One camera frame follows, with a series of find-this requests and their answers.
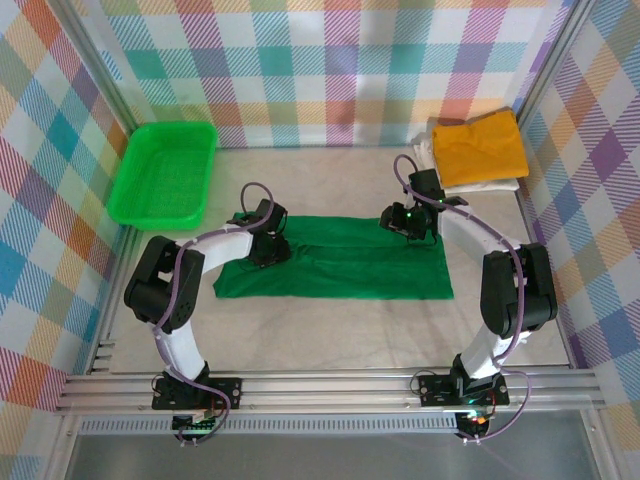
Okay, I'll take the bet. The aluminium mounting rail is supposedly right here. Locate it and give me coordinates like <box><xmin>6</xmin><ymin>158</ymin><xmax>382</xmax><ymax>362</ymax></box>
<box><xmin>53</xmin><ymin>367</ymin><xmax>609</xmax><ymax>416</ymax></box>

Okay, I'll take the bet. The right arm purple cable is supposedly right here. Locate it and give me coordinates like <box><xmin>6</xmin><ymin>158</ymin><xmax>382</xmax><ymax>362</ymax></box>
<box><xmin>393</xmin><ymin>153</ymin><xmax>532</xmax><ymax>445</ymax></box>

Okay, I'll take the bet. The folded mustard yellow t-shirt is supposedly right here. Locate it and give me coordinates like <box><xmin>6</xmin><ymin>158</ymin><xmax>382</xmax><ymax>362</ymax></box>
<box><xmin>431</xmin><ymin>108</ymin><xmax>530</xmax><ymax>188</ymax></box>

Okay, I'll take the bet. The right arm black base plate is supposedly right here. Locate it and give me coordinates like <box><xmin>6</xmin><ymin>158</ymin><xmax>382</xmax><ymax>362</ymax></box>
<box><xmin>417</xmin><ymin>373</ymin><xmax>510</xmax><ymax>407</ymax></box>

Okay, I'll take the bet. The dark green t-shirt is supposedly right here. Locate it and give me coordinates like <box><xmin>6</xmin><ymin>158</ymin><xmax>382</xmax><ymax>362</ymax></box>
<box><xmin>212</xmin><ymin>214</ymin><xmax>455</xmax><ymax>301</ymax></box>

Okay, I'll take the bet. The slotted grey cable duct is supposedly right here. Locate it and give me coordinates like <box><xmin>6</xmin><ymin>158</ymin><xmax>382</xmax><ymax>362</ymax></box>
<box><xmin>79</xmin><ymin>418</ymin><xmax>459</xmax><ymax>435</ymax></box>

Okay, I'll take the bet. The aluminium frame post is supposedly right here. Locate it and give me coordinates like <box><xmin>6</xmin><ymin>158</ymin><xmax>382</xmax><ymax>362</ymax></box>
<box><xmin>512</xmin><ymin>0</ymin><xmax>599</xmax><ymax>126</ymax></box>
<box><xmin>54</xmin><ymin>0</ymin><xmax>144</xmax><ymax>132</ymax></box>

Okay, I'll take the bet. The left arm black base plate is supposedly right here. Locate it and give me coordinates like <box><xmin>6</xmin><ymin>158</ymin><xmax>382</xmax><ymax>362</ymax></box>
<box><xmin>152</xmin><ymin>377</ymin><xmax>243</xmax><ymax>411</ymax></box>

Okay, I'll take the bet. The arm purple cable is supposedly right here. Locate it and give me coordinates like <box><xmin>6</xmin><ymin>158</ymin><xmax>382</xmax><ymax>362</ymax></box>
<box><xmin>152</xmin><ymin>182</ymin><xmax>277</xmax><ymax>446</ymax></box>
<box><xmin>393</xmin><ymin>153</ymin><xmax>532</xmax><ymax>445</ymax></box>

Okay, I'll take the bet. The bright green plastic basket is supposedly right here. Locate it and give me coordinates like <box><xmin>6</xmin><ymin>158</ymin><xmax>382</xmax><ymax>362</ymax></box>
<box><xmin>107</xmin><ymin>121</ymin><xmax>220</xmax><ymax>232</ymax></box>

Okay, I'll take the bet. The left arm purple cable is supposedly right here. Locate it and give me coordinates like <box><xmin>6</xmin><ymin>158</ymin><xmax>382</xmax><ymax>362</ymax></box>
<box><xmin>152</xmin><ymin>182</ymin><xmax>277</xmax><ymax>446</ymax></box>

